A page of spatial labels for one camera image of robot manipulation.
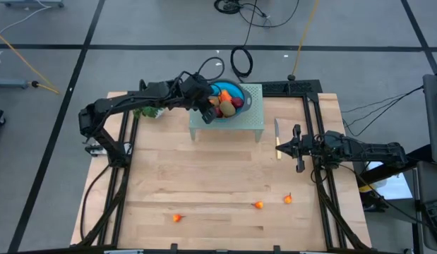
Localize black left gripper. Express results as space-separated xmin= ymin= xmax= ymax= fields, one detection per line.
xmin=179 ymin=72 xmax=219 ymax=125

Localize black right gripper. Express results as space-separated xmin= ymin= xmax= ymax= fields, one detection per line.
xmin=275 ymin=123 xmax=327 ymax=174

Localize red orange mango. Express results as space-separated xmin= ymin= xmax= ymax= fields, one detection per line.
xmin=219 ymin=89 xmax=234 ymax=104

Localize blue grey collapsible colander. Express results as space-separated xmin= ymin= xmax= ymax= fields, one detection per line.
xmin=203 ymin=78 xmax=254 ymax=123

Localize brown kiwi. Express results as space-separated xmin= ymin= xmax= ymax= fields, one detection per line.
xmin=219 ymin=100 xmax=237 ymax=118

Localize pale green perforated metal stand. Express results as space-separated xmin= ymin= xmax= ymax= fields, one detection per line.
xmin=188 ymin=83 xmax=265 ymax=143

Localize green plant in white pot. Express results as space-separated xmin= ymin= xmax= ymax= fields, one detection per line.
xmin=132 ymin=105 xmax=166 ymax=120

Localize white box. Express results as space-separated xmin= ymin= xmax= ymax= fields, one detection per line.
xmin=364 ymin=158 xmax=415 ymax=201

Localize black desk beam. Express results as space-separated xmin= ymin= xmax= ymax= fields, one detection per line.
xmin=355 ymin=144 xmax=434 ymax=184

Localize grey laptop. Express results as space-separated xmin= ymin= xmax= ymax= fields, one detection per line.
xmin=414 ymin=160 xmax=437 ymax=253

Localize grey desk panel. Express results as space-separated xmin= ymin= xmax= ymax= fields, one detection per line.
xmin=422 ymin=73 xmax=437 ymax=165

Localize grey floor stand base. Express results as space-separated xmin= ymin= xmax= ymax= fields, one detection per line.
xmin=0 ymin=0 xmax=65 ymax=8
xmin=0 ymin=78 xmax=30 ymax=89

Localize knife with wooden handle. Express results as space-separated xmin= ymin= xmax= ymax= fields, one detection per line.
xmin=274 ymin=118 xmax=282 ymax=160

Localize black left gripper cable loop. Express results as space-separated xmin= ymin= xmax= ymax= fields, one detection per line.
xmin=196 ymin=56 xmax=226 ymax=84

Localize black coiled power cable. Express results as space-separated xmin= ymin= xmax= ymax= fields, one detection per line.
xmin=229 ymin=17 xmax=258 ymax=79

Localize black aluminium table frame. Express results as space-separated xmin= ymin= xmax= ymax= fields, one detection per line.
xmin=70 ymin=78 xmax=374 ymax=254

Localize black tangled cable bundle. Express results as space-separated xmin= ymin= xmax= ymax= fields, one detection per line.
xmin=213 ymin=0 xmax=301 ymax=29

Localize black desk cables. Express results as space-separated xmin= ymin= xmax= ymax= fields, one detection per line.
xmin=341 ymin=84 xmax=426 ymax=132

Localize yellow cable with black plug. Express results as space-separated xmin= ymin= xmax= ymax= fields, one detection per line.
xmin=0 ymin=28 xmax=61 ymax=95
xmin=290 ymin=0 xmax=321 ymax=81

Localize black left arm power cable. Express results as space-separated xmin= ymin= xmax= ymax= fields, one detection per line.
xmin=79 ymin=164 xmax=112 ymax=241

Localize white floor cable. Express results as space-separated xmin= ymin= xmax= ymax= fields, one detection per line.
xmin=0 ymin=5 xmax=52 ymax=35

